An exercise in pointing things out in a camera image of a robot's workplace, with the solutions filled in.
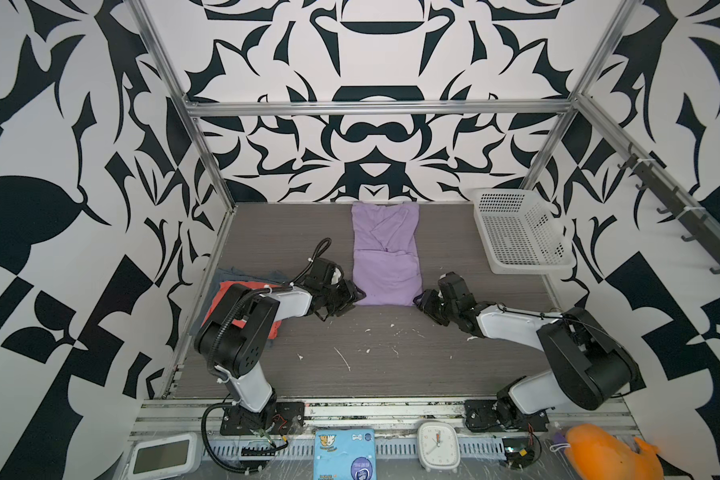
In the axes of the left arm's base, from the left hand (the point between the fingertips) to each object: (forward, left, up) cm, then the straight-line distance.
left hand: (364, 293), depth 92 cm
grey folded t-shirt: (+10, +44, -3) cm, 45 cm away
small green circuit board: (-40, -35, -5) cm, 53 cm away
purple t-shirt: (+10, -8, -2) cm, 13 cm away
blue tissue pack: (-39, +6, +3) cm, 40 cm away
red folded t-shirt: (-10, +25, +2) cm, 27 cm away
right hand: (-2, -16, -1) cm, 16 cm away
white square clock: (-38, -15, -1) cm, 41 cm away
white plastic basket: (+25, -58, -3) cm, 63 cm away
